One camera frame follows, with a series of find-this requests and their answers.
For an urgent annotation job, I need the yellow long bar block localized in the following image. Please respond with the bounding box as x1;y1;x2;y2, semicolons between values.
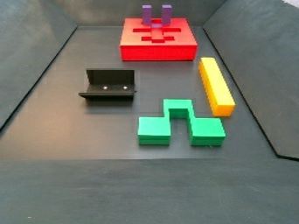
199;57;237;117

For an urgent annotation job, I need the green stepped block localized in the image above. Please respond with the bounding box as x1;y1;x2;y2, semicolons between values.
137;99;227;147

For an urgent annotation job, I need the red slotted base block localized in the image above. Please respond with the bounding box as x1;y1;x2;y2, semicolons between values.
119;18;198;61

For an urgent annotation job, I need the purple U-shaped block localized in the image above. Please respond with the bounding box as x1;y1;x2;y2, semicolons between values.
143;4;174;28

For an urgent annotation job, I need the black L-shaped fixture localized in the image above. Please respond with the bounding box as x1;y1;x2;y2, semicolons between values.
79;68;137;101

